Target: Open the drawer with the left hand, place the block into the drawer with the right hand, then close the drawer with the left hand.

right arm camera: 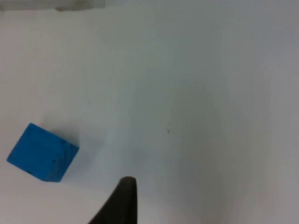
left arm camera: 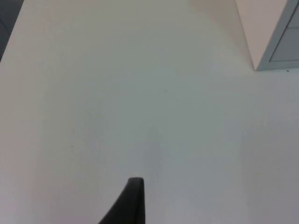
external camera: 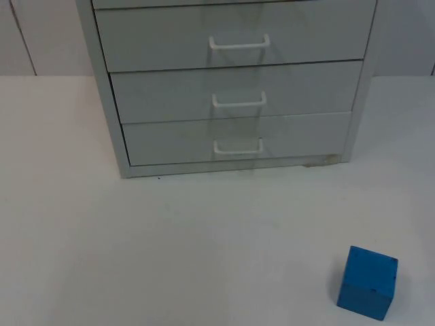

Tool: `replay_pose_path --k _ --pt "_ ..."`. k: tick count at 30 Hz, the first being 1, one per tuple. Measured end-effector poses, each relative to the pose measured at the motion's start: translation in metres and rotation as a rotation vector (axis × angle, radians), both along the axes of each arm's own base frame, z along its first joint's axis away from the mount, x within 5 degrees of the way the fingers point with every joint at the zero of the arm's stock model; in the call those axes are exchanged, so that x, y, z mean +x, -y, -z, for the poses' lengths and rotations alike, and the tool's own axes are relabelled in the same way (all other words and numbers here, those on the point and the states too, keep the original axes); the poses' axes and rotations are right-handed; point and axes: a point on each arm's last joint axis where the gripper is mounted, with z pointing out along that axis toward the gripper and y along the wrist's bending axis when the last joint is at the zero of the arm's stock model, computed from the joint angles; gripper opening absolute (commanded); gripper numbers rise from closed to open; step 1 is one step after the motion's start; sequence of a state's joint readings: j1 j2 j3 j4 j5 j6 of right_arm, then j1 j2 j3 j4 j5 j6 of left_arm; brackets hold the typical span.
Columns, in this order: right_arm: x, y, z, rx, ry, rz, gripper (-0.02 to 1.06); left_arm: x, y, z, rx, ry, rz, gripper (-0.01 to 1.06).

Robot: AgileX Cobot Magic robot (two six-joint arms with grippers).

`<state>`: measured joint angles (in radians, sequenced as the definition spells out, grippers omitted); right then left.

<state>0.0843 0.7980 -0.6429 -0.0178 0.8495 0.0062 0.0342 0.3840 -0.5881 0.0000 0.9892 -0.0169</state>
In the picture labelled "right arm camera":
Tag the blue cube block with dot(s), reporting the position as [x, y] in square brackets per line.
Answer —
[39, 151]

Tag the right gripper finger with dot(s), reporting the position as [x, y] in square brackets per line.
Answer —
[121, 205]

